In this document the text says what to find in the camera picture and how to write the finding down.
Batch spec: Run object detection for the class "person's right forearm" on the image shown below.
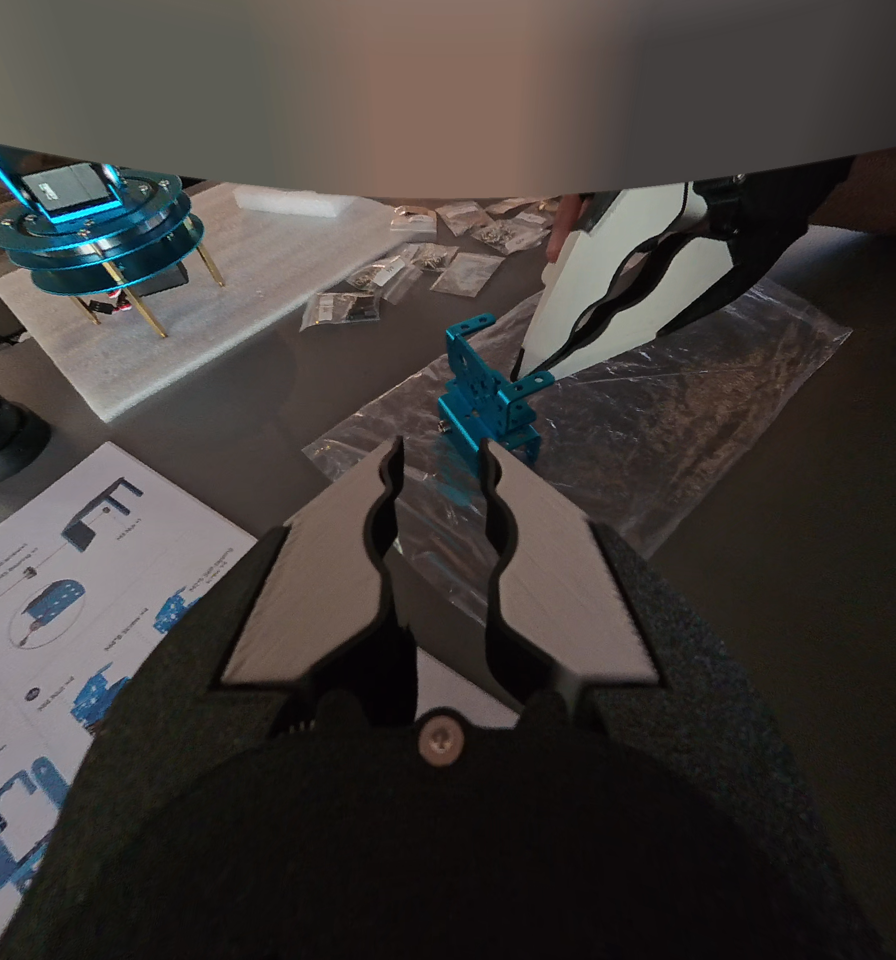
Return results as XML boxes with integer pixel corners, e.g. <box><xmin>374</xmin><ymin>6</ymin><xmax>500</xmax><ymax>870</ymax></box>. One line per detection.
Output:
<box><xmin>811</xmin><ymin>146</ymin><xmax>896</xmax><ymax>237</ymax></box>

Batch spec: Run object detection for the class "blue metal bracket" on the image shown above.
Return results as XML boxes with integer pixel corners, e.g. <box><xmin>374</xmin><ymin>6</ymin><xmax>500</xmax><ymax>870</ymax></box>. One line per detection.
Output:
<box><xmin>439</xmin><ymin>393</ymin><xmax>542</xmax><ymax>470</ymax></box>
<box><xmin>445</xmin><ymin>313</ymin><xmax>554</xmax><ymax>425</ymax></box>

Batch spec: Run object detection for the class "assembly instruction booklet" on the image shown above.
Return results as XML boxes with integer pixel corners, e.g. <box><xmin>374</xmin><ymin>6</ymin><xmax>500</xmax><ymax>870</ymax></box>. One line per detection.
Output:
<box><xmin>0</xmin><ymin>442</ymin><xmax>520</xmax><ymax>950</ymax></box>

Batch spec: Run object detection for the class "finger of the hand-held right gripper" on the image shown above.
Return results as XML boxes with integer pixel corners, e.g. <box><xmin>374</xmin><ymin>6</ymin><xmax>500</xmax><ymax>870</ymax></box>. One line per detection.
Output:
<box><xmin>544</xmin><ymin>231</ymin><xmax>735</xmax><ymax>380</ymax></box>
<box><xmin>510</xmin><ymin>182</ymin><xmax>690</xmax><ymax>378</ymax></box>

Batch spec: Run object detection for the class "pile of small screw bags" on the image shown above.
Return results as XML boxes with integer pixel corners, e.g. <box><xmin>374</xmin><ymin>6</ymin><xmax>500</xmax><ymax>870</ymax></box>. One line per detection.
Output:
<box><xmin>300</xmin><ymin>196</ymin><xmax>569</xmax><ymax>331</ymax></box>

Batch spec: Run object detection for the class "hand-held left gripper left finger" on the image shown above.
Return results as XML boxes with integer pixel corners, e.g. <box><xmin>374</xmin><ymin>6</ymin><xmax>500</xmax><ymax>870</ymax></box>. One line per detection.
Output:
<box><xmin>220</xmin><ymin>436</ymin><xmax>419</xmax><ymax>727</ymax></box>

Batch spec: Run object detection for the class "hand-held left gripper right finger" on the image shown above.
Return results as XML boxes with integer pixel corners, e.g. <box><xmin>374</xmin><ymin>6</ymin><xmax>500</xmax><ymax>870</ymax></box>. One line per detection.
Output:
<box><xmin>478</xmin><ymin>437</ymin><xmax>660</xmax><ymax>714</ymax></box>

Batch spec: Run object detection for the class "dark desk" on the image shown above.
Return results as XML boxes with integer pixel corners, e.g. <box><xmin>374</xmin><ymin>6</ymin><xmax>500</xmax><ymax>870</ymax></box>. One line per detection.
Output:
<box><xmin>0</xmin><ymin>176</ymin><xmax>896</xmax><ymax>960</ymax></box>

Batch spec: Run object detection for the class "person's right hand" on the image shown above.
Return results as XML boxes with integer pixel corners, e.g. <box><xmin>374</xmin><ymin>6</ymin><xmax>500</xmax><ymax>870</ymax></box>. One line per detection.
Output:
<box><xmin>544</xmin><ymin>193</ymin><xmax>593</xmax><ymax>265</ymax></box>

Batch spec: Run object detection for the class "white foam sheet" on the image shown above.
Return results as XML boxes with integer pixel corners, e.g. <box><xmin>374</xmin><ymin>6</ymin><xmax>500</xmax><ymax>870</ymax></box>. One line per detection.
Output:
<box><xmin>0</xmin><ymin>183</ymin><xmax>411</xmax><ymax>423</ymax></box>

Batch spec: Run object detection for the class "large clear plastic bag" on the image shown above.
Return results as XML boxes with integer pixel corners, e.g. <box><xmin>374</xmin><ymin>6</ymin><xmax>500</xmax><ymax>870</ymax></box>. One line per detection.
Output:
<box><xmin>301</xmin><ymin>277</ymin><xmax>854</xmax><ymax>624</ymax></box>

